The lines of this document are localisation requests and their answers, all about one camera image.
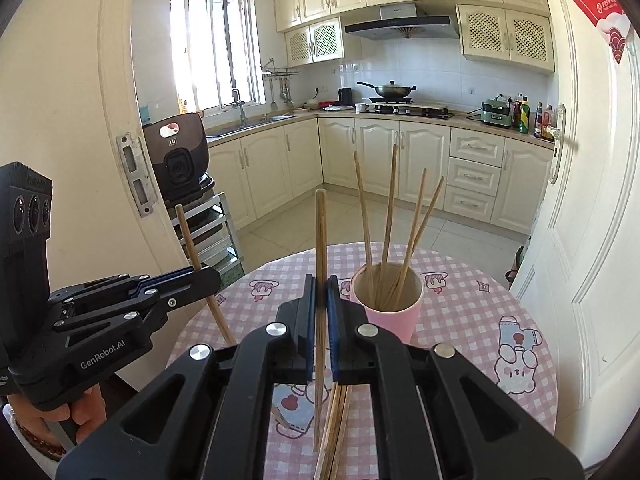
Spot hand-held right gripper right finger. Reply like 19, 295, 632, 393
326, 275, 586, 480

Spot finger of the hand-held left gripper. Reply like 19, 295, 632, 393
50, 276, 222, 348
47, 266, 221, 311

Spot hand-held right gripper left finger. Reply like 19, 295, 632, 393
55, 272, 318, 480

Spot brown wooden chopstick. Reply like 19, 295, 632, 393
175, 204, 238, 347
377, 144, 399, 306
385, 176, 446, 311
353, 150, 376, 306
392, 168, 428, 307
312, 188, 328, 453

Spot pink cup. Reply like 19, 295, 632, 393
348, 261, 426, 341

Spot bunch of wooden chopsticks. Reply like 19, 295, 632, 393
317, 382, 353, 480

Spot person's left hand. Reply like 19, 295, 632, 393
7, 385, 106, 443

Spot metal storage rack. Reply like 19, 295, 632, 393
175, 175, 246, 281

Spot metal strike plate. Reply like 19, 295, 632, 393
116, 133, 152, 218

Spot black air fryer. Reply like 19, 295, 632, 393
142, 112, 210, 201

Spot pink checked tablecloth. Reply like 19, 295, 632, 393
167, 243, 558, 480

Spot cream lower cabinets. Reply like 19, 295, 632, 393
205, 112, 553, 236

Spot steel sink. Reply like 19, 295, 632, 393
207, 115, 298, 138

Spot cream drawer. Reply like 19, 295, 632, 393
450, 127, 506, 168
446, 156, 502, 197
443, 185, 498, 221

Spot steel faucet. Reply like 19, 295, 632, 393
231, 88, 249, 128

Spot gas stove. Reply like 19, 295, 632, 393
367, 99, 456, 120

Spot window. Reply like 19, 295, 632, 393
169, 0, 267, 113

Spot wok with lid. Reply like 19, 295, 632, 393
356, 80, 417, 100

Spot green cooking appliance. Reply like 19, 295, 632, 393
481, 96, 513, 128

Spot white door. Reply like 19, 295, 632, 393
510, 0, 640, 466

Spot small lattice door cabinet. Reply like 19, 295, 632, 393
284, 16, 346, 67

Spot range hood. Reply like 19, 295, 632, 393
344, 3, 461, 41

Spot wide lattice door cabinet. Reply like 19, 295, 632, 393
456, 4, 556, 73

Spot red door poster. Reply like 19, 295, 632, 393
565, 0, 640, 65

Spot red bead bracelet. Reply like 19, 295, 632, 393
10, 412, 66, 461

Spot wall utensil rack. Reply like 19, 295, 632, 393
261, 57, 300, 108

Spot metal door handle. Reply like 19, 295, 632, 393
541, 104, 568, 184

